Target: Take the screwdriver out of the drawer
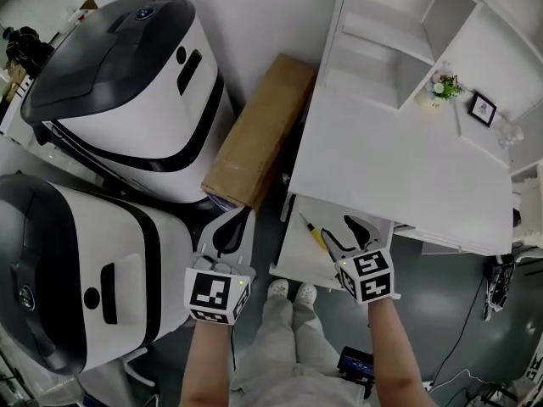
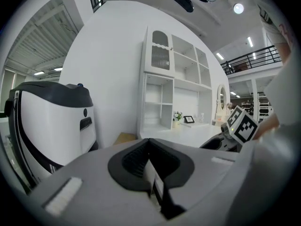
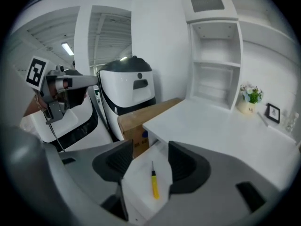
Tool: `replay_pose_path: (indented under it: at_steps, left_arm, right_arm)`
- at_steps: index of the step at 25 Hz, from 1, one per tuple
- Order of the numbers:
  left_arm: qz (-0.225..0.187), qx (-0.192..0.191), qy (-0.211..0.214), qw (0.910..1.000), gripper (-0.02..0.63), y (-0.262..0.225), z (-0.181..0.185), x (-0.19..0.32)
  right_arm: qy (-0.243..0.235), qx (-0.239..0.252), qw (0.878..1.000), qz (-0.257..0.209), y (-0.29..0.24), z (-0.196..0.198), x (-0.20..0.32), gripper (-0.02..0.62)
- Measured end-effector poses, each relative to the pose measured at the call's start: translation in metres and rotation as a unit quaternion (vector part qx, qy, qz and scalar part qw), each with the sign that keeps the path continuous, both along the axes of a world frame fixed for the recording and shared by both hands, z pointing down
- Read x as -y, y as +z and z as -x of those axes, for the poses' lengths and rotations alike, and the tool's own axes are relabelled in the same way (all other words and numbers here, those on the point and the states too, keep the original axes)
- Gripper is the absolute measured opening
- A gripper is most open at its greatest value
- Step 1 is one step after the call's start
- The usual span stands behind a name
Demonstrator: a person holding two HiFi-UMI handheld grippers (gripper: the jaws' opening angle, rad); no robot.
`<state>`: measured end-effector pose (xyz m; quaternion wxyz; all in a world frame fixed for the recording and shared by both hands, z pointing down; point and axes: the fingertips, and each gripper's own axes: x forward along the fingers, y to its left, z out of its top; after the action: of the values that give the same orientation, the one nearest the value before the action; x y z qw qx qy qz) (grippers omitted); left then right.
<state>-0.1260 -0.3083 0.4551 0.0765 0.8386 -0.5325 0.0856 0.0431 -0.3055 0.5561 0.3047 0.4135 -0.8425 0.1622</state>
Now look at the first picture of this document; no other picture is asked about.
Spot white desk with hutch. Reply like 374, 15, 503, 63
287, 0, 543, 257

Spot large white black robot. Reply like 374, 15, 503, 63
20, 0, 227, 205
0, 172, 201, 377

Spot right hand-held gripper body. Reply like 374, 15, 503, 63
334, 241, 402, 306

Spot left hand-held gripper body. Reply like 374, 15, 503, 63
182, 253, 258, 326

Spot tall brown cardboard box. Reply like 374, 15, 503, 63
200, 53, 317, 212

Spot black garment heap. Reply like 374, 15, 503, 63
1, 25, 55, 85

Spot white drawer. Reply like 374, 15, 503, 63
268, 192, 396, 291

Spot clear glass ornament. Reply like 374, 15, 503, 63
497, 120, 525, 150

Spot person's light trousers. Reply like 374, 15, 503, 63
230, 292, 367, 407

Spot person's white shoe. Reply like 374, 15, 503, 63
266, 278, 291, 301
294, 282, 319, 306

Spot person's right white shoe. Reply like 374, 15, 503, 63
294, 282, 319, 306

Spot small potted flower plant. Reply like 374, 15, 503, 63
429, 71, 465, 108

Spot black picture frame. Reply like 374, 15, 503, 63
467, 91, 499, 129

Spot person's left forearm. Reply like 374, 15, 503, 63
179, 319, 238, 407

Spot black equipment pile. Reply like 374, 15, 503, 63
483, 251, 518, 322

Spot yellow handled screwdriver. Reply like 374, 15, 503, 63
298, 212, 330, 253

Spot black floor cable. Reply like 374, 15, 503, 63
423, 268, 488, 394

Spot person's left white shoe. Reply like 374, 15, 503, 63
266, 278, 291, 301

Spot person's right forearm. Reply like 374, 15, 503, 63
366, 298, 428, 407

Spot black device with screen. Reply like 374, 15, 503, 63
336, 345, 379, 400

